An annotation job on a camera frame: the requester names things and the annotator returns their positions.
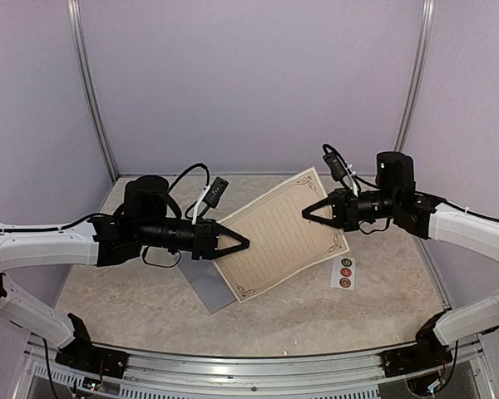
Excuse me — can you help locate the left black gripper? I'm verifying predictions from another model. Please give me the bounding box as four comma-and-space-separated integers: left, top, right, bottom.
136, 217, 250, 260

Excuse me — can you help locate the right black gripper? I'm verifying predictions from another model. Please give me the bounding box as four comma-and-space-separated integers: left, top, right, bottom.
303, 187, 399, 231

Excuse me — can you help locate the grey paper envelope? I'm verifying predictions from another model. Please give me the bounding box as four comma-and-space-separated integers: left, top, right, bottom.
179, 256, 236, 314

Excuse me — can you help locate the beige lined letter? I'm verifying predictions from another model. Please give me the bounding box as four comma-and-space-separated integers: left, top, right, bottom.
213, 167, 349, 303

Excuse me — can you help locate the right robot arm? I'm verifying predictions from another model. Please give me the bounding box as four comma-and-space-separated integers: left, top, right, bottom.
302, 144, 499, 369

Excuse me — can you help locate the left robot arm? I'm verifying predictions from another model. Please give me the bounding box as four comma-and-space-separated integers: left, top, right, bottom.
0, 175, 250, 370

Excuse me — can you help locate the white sticker sheet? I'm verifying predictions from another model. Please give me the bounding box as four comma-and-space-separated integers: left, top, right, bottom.
330, 256, 356, 291

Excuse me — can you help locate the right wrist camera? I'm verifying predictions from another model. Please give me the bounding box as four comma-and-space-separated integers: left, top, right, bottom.
322, 143, 361, 196

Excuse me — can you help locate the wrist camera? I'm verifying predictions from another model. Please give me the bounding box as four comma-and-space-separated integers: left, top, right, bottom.
191, 177, 229, 224
322, 143, 361, 196

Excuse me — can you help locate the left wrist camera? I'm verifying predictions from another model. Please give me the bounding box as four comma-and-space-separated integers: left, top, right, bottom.
191, 177, 229, 224

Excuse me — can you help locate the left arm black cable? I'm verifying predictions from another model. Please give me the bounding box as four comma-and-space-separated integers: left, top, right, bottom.
166, 162, 212, 217

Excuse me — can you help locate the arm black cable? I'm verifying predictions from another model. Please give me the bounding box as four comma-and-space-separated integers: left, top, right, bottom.
436, 199, 499, 232
166, 162, 212, 217

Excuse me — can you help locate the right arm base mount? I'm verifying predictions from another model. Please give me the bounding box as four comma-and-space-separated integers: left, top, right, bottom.
381, 325, 453, 377

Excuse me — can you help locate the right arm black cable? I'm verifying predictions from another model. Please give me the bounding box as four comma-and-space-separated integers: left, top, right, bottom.
436, 199, 499, 232

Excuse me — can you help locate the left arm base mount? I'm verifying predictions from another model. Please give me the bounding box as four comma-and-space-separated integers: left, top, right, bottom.
56, 313, 129, 379

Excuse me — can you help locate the right aluminium frame post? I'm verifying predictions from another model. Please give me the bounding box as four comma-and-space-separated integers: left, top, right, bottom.
393, 0, 436, 152

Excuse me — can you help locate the aluminium frame post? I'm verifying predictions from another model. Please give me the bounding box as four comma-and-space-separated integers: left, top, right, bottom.
66, 0, 120, 184
393, 0, 436, 152

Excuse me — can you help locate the front aluminium rail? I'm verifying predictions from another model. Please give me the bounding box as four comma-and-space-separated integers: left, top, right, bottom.
22, 328, 490, 399

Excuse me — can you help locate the left aluminium frame post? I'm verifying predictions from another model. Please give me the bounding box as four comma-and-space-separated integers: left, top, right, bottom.
66, 0, 120, 184

